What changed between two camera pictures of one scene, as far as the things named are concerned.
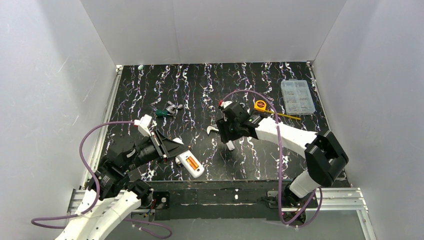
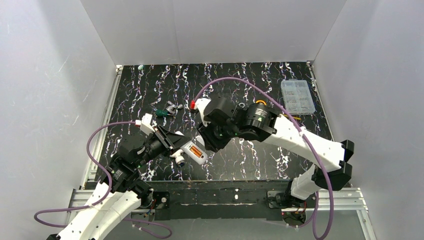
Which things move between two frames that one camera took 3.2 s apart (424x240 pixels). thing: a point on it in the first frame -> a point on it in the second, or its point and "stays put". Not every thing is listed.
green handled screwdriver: [161, 112] stays put
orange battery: [192, 163] -> [195, 151]
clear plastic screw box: [297, 97] stays put
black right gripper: [226, 129] -> [212, 136]
